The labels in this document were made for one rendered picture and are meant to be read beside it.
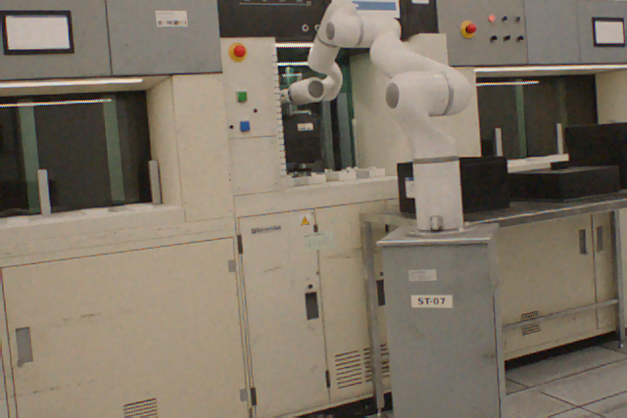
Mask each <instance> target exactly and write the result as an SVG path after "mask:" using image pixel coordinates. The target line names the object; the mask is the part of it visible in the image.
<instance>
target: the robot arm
mask: <svg viewBox="0 0 627 418"><path fill-rule="evenodd" d="M400 35H401V27H400V24H399V23H398V22H397V21H396V20H395V19H394V18H392V17H390V16H386V15H378V14H358V10H357V7H356V6H355V5H354V4H353V3H352V2H351V1H349V0H335V1H333V2H332V3H331V4H330V5H329V6H328V8H327V9H326V12H325V14H324V16H323V19H322V21H321V24H320V26H319V29H318V32H317V34H316V37H315V39H314V42H313V47H312V49H311V51H310V54H309V57H308V65H309V67H310V68H311V69H312V70H314V71H317V72H320V73H324V74H327V77H326V78H325V79H324V80H320V79H319V78H316V77H312V78H309V79H306V80H303V81H299V82H296V83H294V84H292V85H291V86H290V87H289V89H285V90H281V91H280V102H281V105H284V104H295V105H303V104H307V103H311V102H318V101H330V100H333V99H334V98H335V97H337V95H338V93H339V91H340V89H341V86H342V83H343V75H342V72H341V71H340V69H338V67H337V65H336V64H335V63H334V60H335V57H336V55H337V53H338V51H339V49H340V47H344V48H371V49H370V58H371V60H372V62H373V63H374V64H375V65H376V67H377V68H378V69H379V70H380V71H381V72H383V73H384V74H385V75H386V76H387V77H389V78H390V79H391V80H390V81H389V83H388V85H387V88H386V93H385V100H386V105H387V108H388V110H389V113H390V115H391V117H392V118H393V119H394V120H395V122H396V123H397V124H398V125H399V126H400V127H401V128H402V129H403V131H404V132H405V133H406V135H407V137H408V138H409V141H410V148H411V159H412V173H413V187H415V200H416V214H417V222H416V226H414V227H410V228H407V229H405V230H404V234H405V235H406V236H411V237H427V238H430V237H450V236H459V235H465V234H470V233H474V232H476V231H477V226H476V225H473V224H468V222H465V223H463V214H462V200H461V186H460V171H459V157H458V142H457V140H456V138H455V137H453V136H452V135H450V134H448V133H446V132H444V131H442V130H440V129H439V128H438V127H436V126H435V125H434V123H433V122H432V121H431V117H434V116H453V115H457V114H459V113H461V112H462V111H464V110H465V109H466V108H467V106H468V105H469V103H470V101H471V97H472V91H471V88H470V86H469V84H468V82H467V80H466V79H465V77H464V76H463V75H462V74H460V73H459V71H457V70H455V69H453V68H451V67H449V66H447V65H444V64H442V63H440V62H437V61H434V60H432V59H429V58H427V57H424V56H421V55H419V54H417V53H415V52H413V51H412V50H411V49H410V48H408V47H407V46H406V45H405V44H404V43H403V42H402V41H401V40H400Z"/></svg>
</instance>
